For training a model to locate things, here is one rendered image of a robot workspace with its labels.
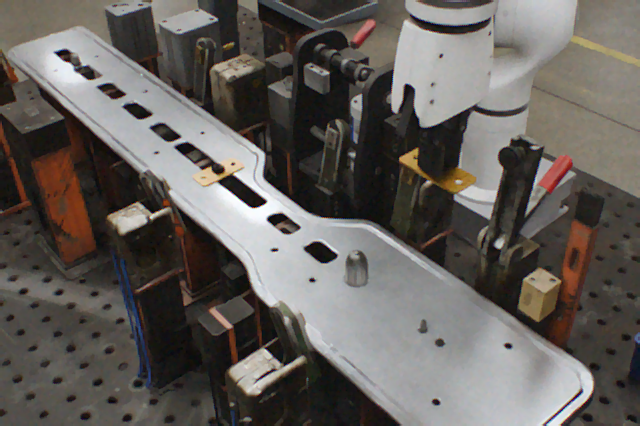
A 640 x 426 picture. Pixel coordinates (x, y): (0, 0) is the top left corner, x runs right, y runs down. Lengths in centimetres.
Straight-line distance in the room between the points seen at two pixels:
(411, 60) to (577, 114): 279
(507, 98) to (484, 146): 11
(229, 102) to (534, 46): 55
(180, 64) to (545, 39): 68
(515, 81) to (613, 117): 210
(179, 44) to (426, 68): 85
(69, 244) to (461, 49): 103
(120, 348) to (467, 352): 68
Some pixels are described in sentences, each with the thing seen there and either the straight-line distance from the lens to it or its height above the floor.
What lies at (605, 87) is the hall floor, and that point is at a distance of 373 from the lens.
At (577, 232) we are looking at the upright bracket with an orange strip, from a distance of 94.
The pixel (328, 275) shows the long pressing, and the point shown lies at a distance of 105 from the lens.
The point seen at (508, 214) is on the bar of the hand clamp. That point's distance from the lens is 99.
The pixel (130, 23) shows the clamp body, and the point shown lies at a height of 103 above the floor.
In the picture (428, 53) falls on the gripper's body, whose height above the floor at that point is 141.
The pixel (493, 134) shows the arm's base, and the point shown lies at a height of 94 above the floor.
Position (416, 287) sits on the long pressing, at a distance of 103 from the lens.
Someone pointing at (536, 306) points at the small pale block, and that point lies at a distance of 98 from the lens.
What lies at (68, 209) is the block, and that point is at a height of 84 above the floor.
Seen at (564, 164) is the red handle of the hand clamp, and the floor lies 114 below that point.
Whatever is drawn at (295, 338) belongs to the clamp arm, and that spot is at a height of 108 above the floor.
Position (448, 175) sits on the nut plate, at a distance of 81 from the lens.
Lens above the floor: 172
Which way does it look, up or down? 38 degrees down
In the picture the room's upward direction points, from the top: 2 degrees counter-clockwise
